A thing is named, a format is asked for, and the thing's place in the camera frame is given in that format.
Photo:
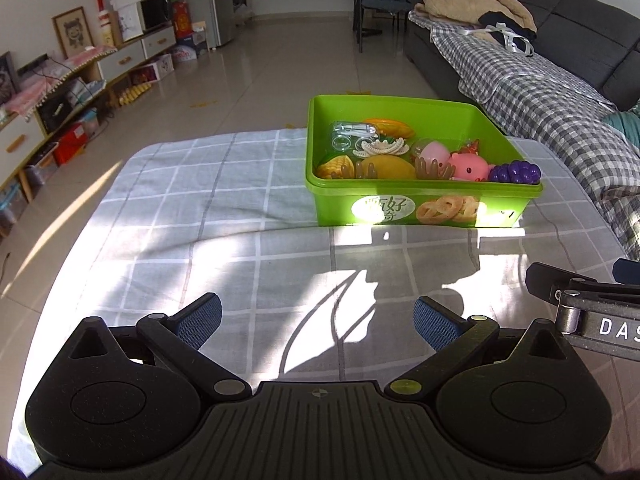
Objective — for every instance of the green plastic box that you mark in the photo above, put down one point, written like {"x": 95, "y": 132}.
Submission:
{"x": 440, "y": 120}

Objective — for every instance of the dark framed picture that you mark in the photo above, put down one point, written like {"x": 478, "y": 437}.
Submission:
{"x": 7, "y": 80}

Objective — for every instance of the dark garment with white ribbon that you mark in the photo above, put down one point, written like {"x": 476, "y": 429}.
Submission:
{"x": 507, "y": 35}

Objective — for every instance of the white red cardboard box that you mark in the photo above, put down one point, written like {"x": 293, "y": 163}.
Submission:
{"x": 152, "y": 69}

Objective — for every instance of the teal cloth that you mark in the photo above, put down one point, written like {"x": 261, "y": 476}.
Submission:
{"x": 625, "y": 125}

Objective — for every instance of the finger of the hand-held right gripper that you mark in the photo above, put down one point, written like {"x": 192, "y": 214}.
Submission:
{"x": 545, "y": 277}
{"x": 630, "y": 271}

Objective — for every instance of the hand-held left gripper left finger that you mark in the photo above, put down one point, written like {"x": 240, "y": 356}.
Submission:
{"x": 200, "y": 320}

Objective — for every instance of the cream starfish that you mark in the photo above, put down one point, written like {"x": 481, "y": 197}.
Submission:
{"x": 380, "y": 149}

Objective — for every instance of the green leaf toy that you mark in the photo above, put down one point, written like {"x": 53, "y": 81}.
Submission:
{"x": 387, "y": 139}

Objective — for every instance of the clear plastic container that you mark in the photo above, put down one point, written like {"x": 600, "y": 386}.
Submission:
{"x": 350, "y": 135}

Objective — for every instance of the silver refrigerator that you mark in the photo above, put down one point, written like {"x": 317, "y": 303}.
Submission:
{"x": 220, "y": 2}

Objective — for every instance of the yellow corn toy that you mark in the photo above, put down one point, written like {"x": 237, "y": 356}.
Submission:
{"x": 337, "y": 167}

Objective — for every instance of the dark grey sofa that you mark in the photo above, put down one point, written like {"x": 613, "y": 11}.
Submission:
{"x": 575, "y": 25}

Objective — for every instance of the amber sticky hand toy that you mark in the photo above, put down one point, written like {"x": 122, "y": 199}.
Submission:
{"x": 432, "y": 170}

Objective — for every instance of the white wooden cabinet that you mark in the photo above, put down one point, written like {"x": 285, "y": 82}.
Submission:
{"x": 125, "y": 60}

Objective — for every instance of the small red figure toy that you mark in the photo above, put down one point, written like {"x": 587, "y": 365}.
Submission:
{"x": 472, "y": 147}

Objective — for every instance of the pink lace cloth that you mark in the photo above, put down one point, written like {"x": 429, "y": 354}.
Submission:
{"x": 35, "y": 90}

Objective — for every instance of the framed cartoon picture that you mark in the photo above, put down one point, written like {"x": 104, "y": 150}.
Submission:
{"x": 72, "y": 32}

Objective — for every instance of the pink pig toy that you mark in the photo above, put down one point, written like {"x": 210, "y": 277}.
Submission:
{"x": 470, "y": 167}

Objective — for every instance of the purple grapes toy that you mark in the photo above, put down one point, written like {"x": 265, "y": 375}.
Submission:
{"x": 515, "y": 172}

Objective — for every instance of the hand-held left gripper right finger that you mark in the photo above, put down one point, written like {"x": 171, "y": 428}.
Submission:
{"x": 436, "y": 324}

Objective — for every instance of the red gift box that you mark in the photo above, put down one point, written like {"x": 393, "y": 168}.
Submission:
{"x": 182, "y": 20}

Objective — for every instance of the grey checked tablecloth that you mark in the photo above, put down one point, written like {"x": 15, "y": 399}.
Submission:
{"x": 200, "y": 210}

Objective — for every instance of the row of yellow bottles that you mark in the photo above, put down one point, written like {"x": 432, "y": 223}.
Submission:
{"x": 135, "y": 95}

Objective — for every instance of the red storage box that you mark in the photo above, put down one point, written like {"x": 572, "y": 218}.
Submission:
{"x": 69, "y": 144}

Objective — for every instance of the yellow mango toy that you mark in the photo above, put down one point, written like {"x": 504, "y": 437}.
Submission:
{"x": 387, "y": 167}

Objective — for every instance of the microwave oven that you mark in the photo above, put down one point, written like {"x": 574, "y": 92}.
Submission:
{"x": 154, "y": 14}

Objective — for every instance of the grey white checked blanket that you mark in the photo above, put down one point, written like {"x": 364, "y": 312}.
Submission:
{"x": 525, "y": 90}

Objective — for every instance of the pink capsule ball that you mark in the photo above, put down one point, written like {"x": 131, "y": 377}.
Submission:
{"x": 432, "y": 152}

